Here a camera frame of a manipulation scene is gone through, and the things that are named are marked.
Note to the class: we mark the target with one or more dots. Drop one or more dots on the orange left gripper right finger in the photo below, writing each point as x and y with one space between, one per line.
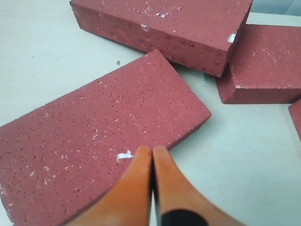
178 202

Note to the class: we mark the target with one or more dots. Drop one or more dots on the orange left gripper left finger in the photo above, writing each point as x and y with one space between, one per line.
128 203

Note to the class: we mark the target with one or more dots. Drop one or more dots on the brick with white chip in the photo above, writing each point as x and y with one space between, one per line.
60 157

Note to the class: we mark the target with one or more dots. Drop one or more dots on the back left row brick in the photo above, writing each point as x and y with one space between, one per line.
265 67

